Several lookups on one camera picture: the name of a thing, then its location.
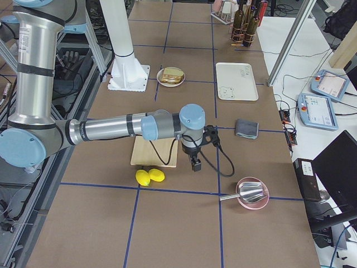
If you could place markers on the grey folded cloth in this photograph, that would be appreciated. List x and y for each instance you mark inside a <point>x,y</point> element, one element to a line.
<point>247,129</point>

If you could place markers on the bread slice on plate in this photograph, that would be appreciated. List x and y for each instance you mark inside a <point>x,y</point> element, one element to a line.
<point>171,83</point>

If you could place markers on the black power strip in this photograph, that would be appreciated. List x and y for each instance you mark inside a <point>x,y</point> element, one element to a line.
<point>289,129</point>

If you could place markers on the green wine bottle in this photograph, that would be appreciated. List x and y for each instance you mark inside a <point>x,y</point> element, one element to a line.
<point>251,29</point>
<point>237,24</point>

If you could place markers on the white wire cup rack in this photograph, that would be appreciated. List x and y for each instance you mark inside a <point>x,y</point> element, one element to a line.
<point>227,12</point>

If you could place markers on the green wine bottle middle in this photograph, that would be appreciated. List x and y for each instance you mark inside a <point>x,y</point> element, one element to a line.
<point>251,29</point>

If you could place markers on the cream bear tray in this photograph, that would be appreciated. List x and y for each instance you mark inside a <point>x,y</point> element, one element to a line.
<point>235,82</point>

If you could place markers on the bread slice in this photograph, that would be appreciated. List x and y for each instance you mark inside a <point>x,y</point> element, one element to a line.
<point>171,83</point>
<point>172,73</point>

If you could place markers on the light pink cup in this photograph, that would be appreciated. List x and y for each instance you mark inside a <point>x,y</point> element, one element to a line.
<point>217,5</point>

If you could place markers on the wooden cutting board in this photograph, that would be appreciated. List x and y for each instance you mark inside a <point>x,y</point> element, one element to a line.
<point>162,153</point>

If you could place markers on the white round plate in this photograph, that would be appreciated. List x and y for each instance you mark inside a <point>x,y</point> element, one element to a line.
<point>159,77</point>

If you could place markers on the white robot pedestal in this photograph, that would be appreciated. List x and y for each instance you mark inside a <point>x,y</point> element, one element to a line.
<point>127,74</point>

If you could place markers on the green wine bottle front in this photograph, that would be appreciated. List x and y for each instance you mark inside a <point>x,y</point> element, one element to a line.
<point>237,24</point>

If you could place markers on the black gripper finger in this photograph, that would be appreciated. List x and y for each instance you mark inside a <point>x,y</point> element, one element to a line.
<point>193,163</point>
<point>198,164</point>

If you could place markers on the aluminium frame post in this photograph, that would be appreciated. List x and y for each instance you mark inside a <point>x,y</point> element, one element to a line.
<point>302,16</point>

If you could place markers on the near teach pendant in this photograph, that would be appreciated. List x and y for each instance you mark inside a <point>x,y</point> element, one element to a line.
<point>317,111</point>

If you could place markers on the yellow lemon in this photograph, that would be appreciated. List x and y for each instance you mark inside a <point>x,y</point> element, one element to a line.
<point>142,177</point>
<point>156,175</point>

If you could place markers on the black monitor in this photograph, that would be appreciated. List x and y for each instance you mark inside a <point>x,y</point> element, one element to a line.
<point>335,167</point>

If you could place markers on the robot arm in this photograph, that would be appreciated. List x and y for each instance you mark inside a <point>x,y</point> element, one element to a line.
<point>32,134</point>

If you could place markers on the black computer box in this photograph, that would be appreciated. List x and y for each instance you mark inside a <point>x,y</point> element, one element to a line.
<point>306,178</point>

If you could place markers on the copper wire bottle rack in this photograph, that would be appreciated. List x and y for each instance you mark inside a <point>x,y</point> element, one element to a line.
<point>244,29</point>

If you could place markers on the far teach pendant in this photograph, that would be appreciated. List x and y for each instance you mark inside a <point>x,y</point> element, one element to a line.
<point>330,84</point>

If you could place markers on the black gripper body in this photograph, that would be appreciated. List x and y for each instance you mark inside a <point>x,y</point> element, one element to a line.
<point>192,152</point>

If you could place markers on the teach pendant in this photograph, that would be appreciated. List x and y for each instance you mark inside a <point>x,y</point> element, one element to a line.
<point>330,84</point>
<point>317,111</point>

